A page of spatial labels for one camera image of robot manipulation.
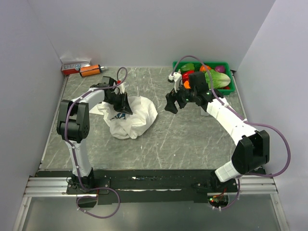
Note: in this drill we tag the red white cardboard box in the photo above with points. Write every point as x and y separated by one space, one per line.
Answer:
73 68

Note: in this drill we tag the toy red pepper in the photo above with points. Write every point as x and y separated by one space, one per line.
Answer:
185 76

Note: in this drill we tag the toy orange pepper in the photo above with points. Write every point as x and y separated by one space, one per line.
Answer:
204 68

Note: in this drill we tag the toy lettuce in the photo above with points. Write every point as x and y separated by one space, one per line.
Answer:
219 80

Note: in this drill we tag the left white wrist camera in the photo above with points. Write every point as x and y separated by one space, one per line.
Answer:
121 87

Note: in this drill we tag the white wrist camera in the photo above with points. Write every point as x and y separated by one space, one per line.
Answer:
121 87
176 79

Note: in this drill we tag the orange cylinder tool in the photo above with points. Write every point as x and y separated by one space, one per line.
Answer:
91 70

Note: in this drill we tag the toy orange slice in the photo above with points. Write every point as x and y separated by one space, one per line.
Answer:
186 84

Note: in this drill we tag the aluminium rail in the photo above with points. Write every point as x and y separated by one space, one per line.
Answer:
56 187

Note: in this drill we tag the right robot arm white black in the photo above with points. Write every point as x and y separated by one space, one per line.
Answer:
252 146

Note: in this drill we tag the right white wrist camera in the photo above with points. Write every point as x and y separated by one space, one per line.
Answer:
176 79

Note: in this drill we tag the green plastic bin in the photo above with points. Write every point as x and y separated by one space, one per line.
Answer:
226 90

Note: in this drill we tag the toy green pepper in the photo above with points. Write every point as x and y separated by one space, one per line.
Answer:
187 67

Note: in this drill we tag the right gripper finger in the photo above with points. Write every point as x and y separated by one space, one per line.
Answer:
170 106
182 101

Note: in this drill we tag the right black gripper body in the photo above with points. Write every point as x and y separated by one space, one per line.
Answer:
192 93

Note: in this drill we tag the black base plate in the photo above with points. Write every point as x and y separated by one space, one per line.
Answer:
142 186

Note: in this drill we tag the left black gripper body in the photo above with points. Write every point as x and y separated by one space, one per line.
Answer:
116 99

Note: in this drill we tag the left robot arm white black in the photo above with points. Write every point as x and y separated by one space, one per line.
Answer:
73 125

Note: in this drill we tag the white t-shirt flower print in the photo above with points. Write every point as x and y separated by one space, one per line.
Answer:
122 125

